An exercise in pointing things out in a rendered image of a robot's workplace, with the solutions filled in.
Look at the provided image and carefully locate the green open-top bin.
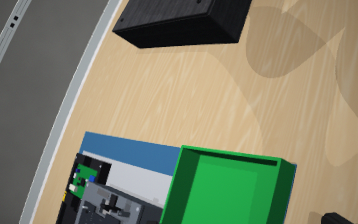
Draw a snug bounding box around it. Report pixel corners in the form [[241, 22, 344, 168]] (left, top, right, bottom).
[[160, 145, 294, 224]]

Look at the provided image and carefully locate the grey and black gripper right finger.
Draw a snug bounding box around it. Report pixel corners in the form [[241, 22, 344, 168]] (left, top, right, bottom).
[[321, 212, 354, 224]]

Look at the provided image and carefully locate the green circuit board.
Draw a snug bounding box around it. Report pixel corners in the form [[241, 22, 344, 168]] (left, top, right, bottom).
[[69, 164, 97, 198]]

